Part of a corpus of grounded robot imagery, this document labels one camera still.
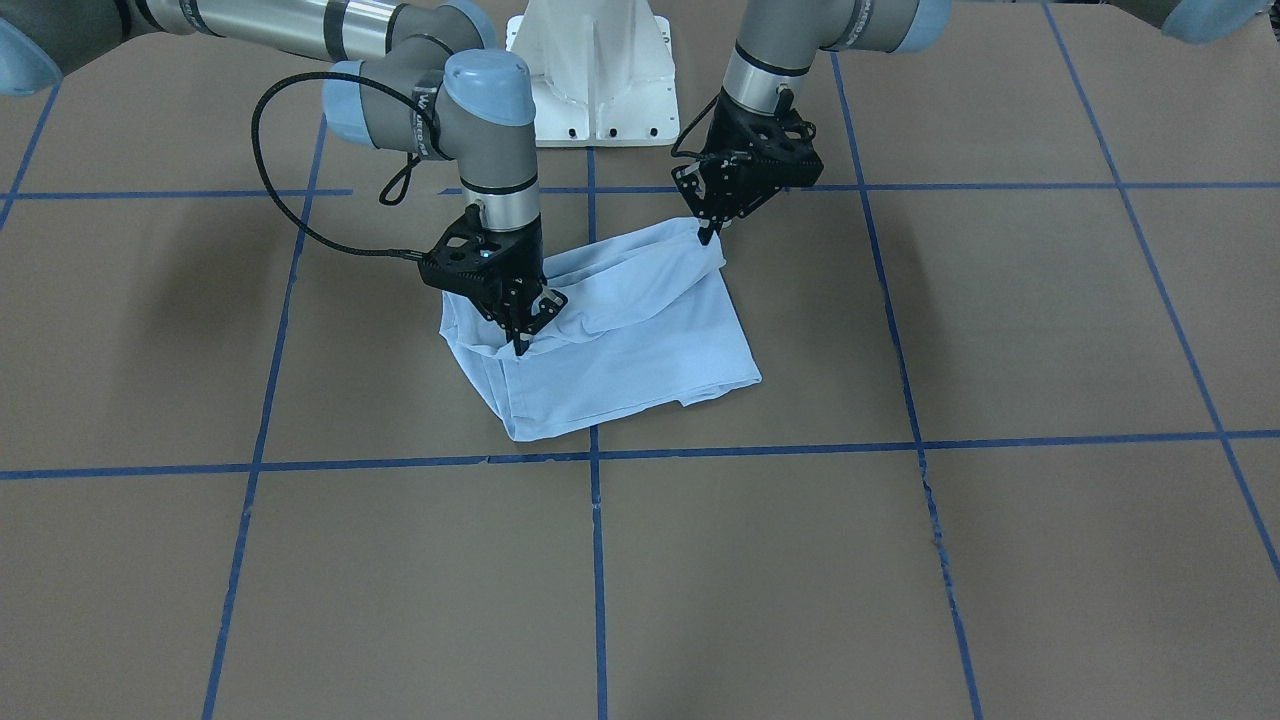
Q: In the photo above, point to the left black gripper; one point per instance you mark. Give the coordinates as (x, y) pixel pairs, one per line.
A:
(722, 160)

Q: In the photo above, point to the blue tape line far lengthwise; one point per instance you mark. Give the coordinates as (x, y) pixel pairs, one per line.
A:
(908, 398)

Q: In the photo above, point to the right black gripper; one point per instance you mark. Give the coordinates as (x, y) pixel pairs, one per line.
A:
(518, 268)

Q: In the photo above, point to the blue tape line lengthwise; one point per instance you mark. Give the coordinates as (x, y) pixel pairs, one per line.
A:
(596, 493)
(908, 398)

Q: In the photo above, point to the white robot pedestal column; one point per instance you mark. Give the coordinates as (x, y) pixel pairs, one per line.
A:
(603, 73)

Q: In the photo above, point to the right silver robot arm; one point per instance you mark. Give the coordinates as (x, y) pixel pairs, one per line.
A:
(431, 82)

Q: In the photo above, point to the blue tape line near crosswise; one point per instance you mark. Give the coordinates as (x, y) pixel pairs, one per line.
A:
(631, 190)

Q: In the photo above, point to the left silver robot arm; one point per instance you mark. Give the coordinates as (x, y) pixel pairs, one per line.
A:
(778, 41)

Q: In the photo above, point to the light blue t-shirt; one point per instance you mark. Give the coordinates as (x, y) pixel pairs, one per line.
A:
(648, 320)

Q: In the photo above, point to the blue tape line crosswise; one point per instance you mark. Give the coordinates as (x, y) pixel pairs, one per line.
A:
(631, 190)
(217, 468)

